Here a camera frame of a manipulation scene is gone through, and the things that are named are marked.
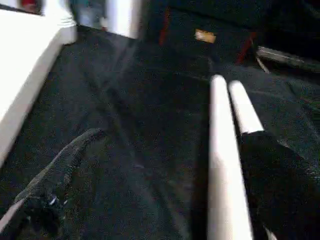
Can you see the white plastic table leg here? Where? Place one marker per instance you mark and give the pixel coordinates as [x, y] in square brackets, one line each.
[243, 107]
[222, 150]

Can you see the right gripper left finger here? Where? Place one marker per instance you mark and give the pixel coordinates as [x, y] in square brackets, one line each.
[50, 180]

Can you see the white glass door cabinet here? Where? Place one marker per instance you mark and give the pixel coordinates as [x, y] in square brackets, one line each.
[122, 17]

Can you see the black box with label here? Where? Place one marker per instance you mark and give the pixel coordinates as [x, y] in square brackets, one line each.
[225, 17]

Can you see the red white bottle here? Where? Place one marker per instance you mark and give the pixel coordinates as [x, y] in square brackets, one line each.
[29, 3]

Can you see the small yellow label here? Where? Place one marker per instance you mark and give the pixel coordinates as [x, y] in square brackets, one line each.
[205, 35]

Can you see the white plastic table top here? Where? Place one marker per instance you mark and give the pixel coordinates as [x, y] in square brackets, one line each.
[25, 62]

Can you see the black long rail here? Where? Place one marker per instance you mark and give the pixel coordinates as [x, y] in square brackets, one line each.
[282, 56]

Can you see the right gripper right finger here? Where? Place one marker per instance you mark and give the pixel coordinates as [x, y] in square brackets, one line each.
[282, 190]

